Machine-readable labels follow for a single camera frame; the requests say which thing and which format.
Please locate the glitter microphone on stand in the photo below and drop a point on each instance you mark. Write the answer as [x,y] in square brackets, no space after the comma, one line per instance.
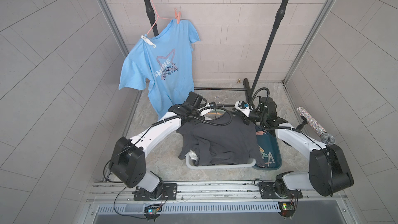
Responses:
[315,126]

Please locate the right circuit board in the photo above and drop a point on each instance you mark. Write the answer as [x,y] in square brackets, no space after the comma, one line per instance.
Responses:
[287,209]

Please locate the silver wire hanger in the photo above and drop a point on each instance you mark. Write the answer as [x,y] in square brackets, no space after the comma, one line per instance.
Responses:
[219,101]

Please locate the circuit board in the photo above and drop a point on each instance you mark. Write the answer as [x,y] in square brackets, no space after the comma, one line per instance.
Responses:
[287,209]
[152,212]

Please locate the pink wire hanger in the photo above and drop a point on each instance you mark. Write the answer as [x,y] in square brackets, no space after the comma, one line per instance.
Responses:
[155,18]

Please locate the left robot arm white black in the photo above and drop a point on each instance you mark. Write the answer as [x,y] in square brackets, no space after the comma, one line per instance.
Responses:
[128,161]

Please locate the teal plastic tray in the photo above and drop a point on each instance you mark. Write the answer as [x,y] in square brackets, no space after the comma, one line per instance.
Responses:
[269,150]

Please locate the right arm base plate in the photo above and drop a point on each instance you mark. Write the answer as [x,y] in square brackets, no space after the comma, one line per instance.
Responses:
[273,190]

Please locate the left circuit board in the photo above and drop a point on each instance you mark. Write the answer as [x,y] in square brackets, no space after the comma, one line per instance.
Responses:
[152,212]

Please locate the dark garment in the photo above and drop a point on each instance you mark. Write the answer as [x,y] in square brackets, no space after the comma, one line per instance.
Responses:
[234,143]

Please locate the aluminium mounting rail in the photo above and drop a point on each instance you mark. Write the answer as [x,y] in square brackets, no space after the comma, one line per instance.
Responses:
[198,191]

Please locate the light blue printed t-shirt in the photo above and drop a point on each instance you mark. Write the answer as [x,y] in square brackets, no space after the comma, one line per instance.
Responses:
[163,65]

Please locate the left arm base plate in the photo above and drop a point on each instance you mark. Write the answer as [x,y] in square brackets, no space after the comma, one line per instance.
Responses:
[165,191]

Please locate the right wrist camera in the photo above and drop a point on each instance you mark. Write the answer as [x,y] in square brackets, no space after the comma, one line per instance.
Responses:
[243,107]

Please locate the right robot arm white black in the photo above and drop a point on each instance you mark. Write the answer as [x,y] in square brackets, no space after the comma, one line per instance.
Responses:
[328,171]

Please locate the white clothespin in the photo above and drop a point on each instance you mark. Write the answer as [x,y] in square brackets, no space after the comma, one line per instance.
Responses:
[148,41]

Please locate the white laundry basket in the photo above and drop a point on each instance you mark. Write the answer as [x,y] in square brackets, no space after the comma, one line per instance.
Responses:
[189,162]

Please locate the pink clothespin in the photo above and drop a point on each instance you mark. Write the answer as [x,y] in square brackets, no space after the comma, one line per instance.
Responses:
[177,15]

